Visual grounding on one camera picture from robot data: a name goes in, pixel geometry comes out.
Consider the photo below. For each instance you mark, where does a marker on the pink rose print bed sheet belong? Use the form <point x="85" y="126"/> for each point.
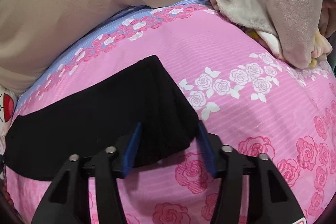
<point x="236" y="121"/>

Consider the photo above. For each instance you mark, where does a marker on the beige cloth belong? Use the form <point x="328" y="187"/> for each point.
<point x="78" y="3"/>

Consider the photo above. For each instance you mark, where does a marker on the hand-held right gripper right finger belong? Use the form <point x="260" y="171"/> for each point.
<point x="206" y="153"/>

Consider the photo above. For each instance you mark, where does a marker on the white pillow with red print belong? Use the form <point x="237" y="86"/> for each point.
<point x="6" y="106"/>

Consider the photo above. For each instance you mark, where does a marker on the black pants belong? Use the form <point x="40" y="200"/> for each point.
<point x="105" y="108"/>

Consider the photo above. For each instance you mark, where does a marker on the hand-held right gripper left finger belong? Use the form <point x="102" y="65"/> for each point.
<point x="133" y="150"/>

